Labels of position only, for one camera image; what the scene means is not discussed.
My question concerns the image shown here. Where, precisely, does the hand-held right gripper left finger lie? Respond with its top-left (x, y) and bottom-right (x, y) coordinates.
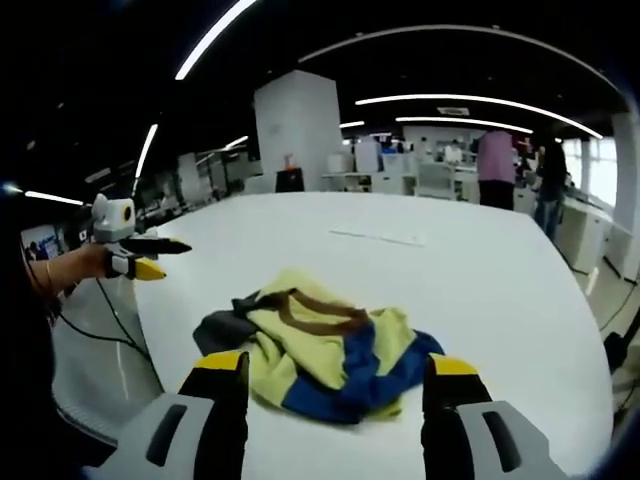
top-left (116, 349), bottom-right (251, 480)

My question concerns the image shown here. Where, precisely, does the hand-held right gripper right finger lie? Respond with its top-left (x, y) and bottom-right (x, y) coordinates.
top-left (420, 352), bottom-right (570, 480)

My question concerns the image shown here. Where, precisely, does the yellow and blue garment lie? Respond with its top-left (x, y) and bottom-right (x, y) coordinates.
top-left (193, 267), bottom-right (447, 426)

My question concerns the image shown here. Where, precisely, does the white template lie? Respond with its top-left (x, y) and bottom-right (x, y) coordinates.
top-left (328, 226), bottom-right (427, 248)

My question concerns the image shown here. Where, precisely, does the person's left hand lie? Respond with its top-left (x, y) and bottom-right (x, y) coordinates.
top-left (53, 243), bottom-right (109, 297)

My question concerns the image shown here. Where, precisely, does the long ceiling light strip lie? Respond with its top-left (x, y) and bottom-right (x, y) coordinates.
top-left (354, 93), bottom-right (604, 140)
top-left (174, 0), bottom-right (259, 82)
top-left (133, 123), bottom-right (160, 180)
top-left (23, 190), bottom-right (85, 207)

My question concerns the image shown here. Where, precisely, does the black floor object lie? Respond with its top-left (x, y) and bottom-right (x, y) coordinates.
top-left (601, 329), bottom-right (630, 374)

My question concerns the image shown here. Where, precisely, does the black chair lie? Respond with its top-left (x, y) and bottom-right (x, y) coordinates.
top-left (274, 168), bottom-right (306, 194)

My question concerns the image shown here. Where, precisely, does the person's dark clothing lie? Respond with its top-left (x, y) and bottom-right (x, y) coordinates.
top-left (0, 219), bottom-right (119, 480)

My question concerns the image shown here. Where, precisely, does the white square pillar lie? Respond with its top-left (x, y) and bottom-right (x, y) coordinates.
top-left (253, 69), bottom-right (343, 194)

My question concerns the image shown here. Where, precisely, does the white office desk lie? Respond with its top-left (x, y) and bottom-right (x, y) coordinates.
top-left (558, 197), bottom-right (612, 276)

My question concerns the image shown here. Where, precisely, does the white shelf cabinet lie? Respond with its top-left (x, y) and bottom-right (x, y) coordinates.
top-left (416, 160), bottom-right (482, 204)

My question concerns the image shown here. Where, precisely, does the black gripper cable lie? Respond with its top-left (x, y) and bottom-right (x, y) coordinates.
top-left (58, 277), bottom-right (166, 396)

